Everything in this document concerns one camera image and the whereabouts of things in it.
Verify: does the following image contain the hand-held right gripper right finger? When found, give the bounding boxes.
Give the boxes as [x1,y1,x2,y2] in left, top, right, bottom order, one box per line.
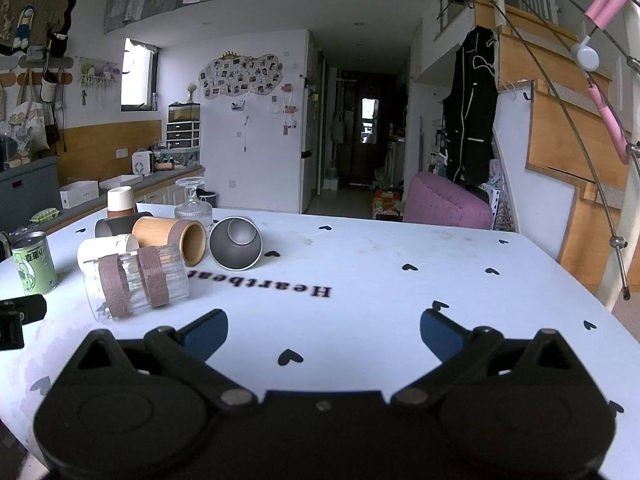
[391,309,596,407]

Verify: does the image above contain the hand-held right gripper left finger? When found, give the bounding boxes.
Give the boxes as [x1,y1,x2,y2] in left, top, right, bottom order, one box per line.
[60,310,258,407]

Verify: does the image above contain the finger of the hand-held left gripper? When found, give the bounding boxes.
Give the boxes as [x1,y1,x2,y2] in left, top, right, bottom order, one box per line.
[0,296,47,352]

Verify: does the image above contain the clear glass cup brown bands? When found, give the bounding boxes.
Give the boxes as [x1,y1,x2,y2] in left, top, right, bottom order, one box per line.
[82,244,191,322]

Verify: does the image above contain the stainless steel cup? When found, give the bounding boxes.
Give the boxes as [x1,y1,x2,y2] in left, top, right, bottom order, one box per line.
[208,216,263,269]

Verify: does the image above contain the bamboo cup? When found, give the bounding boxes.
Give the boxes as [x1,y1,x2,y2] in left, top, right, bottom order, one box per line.
[131,216,207,267]

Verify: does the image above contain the dark brown cup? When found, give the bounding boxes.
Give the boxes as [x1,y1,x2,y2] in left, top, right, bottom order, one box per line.
[95,212,153,238]

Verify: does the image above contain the white and brown paper cup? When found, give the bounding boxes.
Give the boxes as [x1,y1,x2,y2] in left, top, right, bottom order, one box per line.
[107,186,138,218]

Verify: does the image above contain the green printed can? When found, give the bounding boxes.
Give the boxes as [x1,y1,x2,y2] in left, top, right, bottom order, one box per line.
[11,232,58,296]

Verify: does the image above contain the light blue heart tablecloth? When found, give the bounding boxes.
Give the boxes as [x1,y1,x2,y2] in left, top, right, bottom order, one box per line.
[0,203,640,480]

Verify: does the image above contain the grey storage box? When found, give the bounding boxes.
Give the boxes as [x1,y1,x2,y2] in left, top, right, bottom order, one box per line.
[0,156,61,233]

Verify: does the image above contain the clear glass goblet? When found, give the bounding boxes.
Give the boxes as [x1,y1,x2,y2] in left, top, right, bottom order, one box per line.
[174,177,214,228]

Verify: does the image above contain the white cardboard box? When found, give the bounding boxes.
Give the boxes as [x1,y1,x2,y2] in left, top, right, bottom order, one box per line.
[60,180,100,209]

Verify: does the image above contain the pink pouf seat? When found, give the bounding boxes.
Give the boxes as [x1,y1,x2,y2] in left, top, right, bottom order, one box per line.
[402,171,496,231]

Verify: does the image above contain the red snack carton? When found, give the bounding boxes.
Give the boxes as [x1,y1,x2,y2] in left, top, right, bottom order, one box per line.
[372,187,405,220]

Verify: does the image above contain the white tray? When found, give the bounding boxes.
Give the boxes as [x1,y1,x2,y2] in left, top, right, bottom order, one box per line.
[99,175,143,191]

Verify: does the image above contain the printed tote bag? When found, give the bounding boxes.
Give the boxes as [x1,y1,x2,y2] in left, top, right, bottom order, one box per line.
[5,102,51,161]

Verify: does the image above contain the drawer organizer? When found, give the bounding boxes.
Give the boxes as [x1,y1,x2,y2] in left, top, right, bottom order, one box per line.
[167,102,202,150]

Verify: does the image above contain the dark door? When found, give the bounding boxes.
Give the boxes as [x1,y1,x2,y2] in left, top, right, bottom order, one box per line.
[350,72,398,183]

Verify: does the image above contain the black hanging garment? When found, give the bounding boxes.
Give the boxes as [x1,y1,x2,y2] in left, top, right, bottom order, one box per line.
[442,26,498,186]

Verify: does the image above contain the wooden staircase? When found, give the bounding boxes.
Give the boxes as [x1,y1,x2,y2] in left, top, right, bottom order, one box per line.
[474,0,640,311]

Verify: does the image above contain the window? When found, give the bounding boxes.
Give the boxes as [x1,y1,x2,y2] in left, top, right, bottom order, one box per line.
[121,38,160,112]

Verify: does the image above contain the metal rack with pink grips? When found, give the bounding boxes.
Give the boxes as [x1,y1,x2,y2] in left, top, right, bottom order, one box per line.
[482,0,640,316]

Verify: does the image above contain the photo collage wall board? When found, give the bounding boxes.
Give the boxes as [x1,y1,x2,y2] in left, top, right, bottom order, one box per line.
[199,51,285,99]

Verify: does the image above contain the wall hanging with plush toy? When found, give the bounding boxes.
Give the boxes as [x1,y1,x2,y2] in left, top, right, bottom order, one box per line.
[0,0,76,58]

